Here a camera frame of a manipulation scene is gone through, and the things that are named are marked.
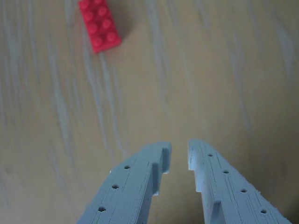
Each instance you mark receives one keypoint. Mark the red lego block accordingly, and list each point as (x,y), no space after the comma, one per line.
(100,25)

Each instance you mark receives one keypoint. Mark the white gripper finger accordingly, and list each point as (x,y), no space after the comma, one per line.
(126,191)
(229,193)

